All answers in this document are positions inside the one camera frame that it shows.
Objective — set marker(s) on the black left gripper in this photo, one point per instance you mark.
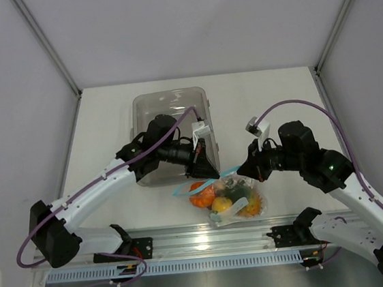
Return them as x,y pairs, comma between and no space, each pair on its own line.
201,167

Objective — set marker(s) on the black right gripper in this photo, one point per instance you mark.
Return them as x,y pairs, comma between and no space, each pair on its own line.
254,166

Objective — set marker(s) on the orange toy pumpkin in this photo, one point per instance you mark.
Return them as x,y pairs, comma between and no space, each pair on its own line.
204,198

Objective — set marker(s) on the clear zip top bag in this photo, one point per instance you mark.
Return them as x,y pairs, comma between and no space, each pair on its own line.
248,202

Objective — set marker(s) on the yellow toy lemon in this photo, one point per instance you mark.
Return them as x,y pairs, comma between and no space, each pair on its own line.
221,204

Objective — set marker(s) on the white toy garlic bulb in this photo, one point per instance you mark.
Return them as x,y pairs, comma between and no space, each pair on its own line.
219,185

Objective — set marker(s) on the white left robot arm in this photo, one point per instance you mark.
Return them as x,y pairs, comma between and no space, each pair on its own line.
56,230

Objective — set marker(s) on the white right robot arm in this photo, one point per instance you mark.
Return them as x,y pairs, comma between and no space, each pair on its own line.
329,171

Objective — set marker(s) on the clear grey plastic bin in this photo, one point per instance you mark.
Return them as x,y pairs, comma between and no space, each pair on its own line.
173,103

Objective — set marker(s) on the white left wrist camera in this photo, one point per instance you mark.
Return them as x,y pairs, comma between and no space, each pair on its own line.
199,130

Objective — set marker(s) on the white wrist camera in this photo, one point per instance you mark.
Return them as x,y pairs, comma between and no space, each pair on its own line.
199,130
259,128

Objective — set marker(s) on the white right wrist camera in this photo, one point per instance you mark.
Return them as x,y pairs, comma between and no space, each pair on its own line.
259,128

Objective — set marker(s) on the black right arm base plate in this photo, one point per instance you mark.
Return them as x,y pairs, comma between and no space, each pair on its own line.
293,235

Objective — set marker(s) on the aluminium table edge rail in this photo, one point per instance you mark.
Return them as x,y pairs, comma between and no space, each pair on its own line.
180,242

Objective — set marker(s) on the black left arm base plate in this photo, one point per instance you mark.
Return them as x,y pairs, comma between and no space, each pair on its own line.
140,247

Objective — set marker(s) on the right aluminium frame post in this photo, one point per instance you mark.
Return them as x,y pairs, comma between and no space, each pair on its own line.
338,23

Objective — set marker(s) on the aluminium frame post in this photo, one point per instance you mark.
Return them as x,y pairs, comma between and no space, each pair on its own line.
31,22
338,23

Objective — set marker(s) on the white slotted cable duct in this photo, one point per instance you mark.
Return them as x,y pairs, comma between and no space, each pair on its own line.
175,267

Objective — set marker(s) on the left aluminium frame post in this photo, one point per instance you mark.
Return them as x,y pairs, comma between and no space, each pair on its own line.
31,22

